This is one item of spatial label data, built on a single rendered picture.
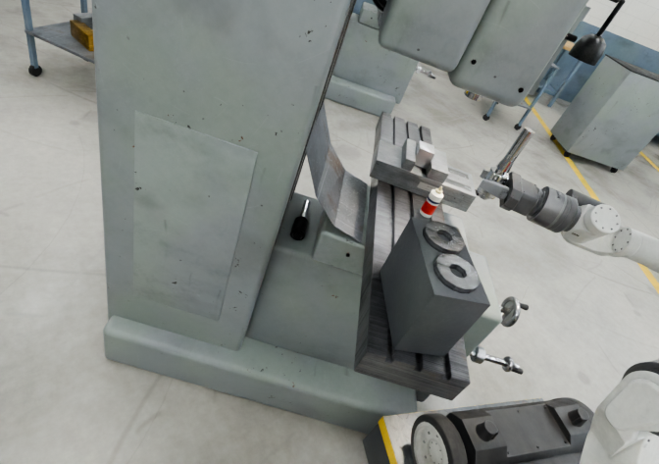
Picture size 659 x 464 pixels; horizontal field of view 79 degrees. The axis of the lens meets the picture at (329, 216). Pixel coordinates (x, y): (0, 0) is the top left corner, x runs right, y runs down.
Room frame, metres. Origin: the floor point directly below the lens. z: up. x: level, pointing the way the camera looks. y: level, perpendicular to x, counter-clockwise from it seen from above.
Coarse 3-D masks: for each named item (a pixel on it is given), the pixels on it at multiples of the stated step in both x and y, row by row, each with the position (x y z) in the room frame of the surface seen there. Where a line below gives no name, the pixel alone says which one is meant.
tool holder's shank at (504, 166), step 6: (522, 132) 0.88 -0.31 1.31; (528, 132) 0.87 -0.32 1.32; (522, 138) 0.87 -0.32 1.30; (528, 138) 0.87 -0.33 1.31; (516, 144) 0.88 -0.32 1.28; (522, 144) 0.87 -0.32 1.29; (510, 150) 0.88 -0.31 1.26; (516, 150) 0.87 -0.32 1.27; (522, 150) 0.88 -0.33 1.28; (510, 156) 0.87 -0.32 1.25; (516, 156) 0.87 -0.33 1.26; (504, 162) 0.87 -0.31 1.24; (510, 162) 0.87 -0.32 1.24; (498, 168) 0.87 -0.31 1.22; (504, 168) 0.87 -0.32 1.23; (510, 168) 0.87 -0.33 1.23; (504, 174) 0.87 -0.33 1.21
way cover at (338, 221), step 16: (320, 112) 1.13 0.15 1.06; (320, 128) 1.10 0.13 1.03; (320, 160) 1.02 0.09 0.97; (336, 160) 1.19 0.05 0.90; (336, 176) 1.12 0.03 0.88; (352, 176) 1.22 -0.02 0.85; (320, 192) 0.94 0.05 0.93; (336, 192) 1.05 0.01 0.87; (352, 192) 1.13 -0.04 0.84; (336, 208) 0.99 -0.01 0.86; (352, 208) 1.05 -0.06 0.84; (336, 224) 0.93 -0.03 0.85; (352, 224) 0.97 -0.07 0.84
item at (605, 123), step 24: (600, 72) 5.36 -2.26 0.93; (624, 72) 5.02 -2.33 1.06; (648, 72) 5.44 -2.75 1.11; (576, 96) 5.46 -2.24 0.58; (600, 96) 5.09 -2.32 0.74; (624, 96) 4.97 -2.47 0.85; (648, 96) 5.01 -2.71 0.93; (576, 120) 5.18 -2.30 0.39; (600, 120) 4.96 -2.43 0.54; (624, 120) 5.00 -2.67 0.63; (648, 120) 5.05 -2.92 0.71; (576, 144) 4.95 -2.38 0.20; (600, 144) 5.00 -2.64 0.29; (624, 144) 5.05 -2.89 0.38; (624, 168) 5.09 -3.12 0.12
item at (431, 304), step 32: (416, 224) 0.73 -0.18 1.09; (416, 256) 0.65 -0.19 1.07; (448, 256) 0.64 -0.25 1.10; (384, 288) 0.69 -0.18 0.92; (416, 288) 0.59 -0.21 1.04; (448, 288) 0.57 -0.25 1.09; (480, 288) 0.60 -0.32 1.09; (416, 320) 0.54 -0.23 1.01; (448, 320) 0.56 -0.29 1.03; (416, 352) 0.55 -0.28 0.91
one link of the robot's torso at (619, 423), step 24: (624, 384) 0.62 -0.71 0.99; (648, 384) 0.60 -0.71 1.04; (600, 408) 0.61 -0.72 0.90; (624, 408) 0.58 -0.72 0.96; (648, 408) 0.57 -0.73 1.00; (600, 432) 0.59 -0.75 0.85; (624, 432) 0.56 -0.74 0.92; (648, 432) 0.58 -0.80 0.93; (600, 456) 0.57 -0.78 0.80; (624, 456) 0.55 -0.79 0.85; (648, 456) 0.55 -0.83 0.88
